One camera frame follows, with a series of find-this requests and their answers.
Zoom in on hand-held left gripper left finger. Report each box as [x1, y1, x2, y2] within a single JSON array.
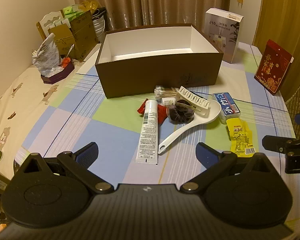
[[14, 142, 114, 195]]

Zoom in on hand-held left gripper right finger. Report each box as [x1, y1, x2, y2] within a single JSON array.
[[180, 142, 283, 194]]

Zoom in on white plastic ladle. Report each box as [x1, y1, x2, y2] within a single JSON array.
[[158, 99, 222, 155]]

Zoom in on yellow snack packet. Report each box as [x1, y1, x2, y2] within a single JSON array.
[[226, 119, 257, 158]]

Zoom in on dark brown scrunchie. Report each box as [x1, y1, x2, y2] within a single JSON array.
[[166, 99, 195, 124]]

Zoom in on blue and white plastic case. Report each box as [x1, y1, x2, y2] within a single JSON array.
[[212, 92, 241, 125]]

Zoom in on red candy packet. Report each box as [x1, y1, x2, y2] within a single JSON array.
[[137, 104, 168, 125]]

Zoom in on cream hair claw clip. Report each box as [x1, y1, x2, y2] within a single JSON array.
[[176, 86, 212, 117]]

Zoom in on white squeeze tube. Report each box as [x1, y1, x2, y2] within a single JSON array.
[[135, 100, 158, 165]]

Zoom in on cotton swab packet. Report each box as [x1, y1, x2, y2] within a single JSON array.
[[154, 85, 180, 99]]

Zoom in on brown cardboard box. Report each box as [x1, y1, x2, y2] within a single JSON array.
[[95, 24, 224, 99]]

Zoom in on white ribbed container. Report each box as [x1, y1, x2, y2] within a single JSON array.
[[91, 7, 107, 40]]

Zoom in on pastel checkered tablecloth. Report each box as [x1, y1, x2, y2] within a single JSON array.
[[14, 41, 300, 198]]

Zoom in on red gold-printed gift box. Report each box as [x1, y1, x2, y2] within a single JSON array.
[[254, 39, 294, 96]]

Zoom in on purple tray box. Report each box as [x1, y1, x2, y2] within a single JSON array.
[[41, 61, 75, 85]]

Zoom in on metal spoon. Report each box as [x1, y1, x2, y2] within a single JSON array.
[[65, 44, 75, 59]]

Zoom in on white humidifier carton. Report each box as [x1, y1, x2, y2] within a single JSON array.
[[204, 8, 244, 64]]

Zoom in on small cardboard carton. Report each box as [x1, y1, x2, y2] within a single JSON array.
[[49, 24, 75, 57]]

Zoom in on large cardboard carton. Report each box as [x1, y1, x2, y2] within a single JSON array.
[[70, 12, 98, 61]]

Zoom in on white carved chair back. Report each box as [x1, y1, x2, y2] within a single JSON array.
[[36, 10, 65, 40]]

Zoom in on green tissue packs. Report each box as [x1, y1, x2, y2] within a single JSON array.
[[62, 4, 87, 22]]

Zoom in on yellow plastic bag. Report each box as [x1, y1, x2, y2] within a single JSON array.
[[81, 0, 98, 12]]

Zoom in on shiny beige curtain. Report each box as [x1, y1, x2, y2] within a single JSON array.
[[70, 0, 232, 34]]

